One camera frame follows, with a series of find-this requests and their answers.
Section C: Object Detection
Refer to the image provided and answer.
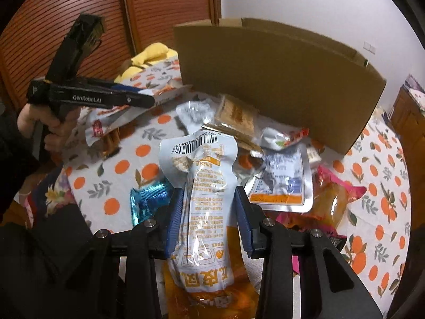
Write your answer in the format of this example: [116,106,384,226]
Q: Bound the yellow plush toy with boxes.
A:
[114,43,178,83]

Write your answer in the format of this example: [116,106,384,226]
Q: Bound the pink clear snack bag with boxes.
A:
[275,165,368,275]

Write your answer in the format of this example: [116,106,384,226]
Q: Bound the white orange chicken feet packet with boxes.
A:
[159,130,259,318]

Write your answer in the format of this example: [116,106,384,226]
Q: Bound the folded floral cloth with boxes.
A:
[403,74,425,114]

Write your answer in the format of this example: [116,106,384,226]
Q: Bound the wooden louvered wardrobe door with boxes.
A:
[1,0,221,110]

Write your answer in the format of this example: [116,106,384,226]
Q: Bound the silver red snack packet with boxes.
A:
[259,128,309,151]

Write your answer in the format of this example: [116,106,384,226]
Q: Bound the brown cardboard box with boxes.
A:
[174,18,386,154]

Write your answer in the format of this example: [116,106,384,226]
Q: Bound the person's left hand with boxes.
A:
[17,104,81,153]

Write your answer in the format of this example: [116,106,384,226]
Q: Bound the brown cracker packet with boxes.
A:
[202,94,262,154]

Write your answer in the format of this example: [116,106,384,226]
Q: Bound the silver blue snack pouch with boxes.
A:
[244,143,313,213]

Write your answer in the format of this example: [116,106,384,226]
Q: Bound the white wall switch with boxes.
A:
[363,42,376,54]

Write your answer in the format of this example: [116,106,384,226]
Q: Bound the crumpled silver packet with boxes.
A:
[176,99,216,135]

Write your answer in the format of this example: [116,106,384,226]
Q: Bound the wooden sideboard cabinet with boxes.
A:
[388,86,425,230]

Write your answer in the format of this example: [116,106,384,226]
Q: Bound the blue foil snack packet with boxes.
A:
[130,177,174,226]

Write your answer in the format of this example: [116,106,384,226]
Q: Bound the white red snack packet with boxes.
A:
[85,79,192,146]

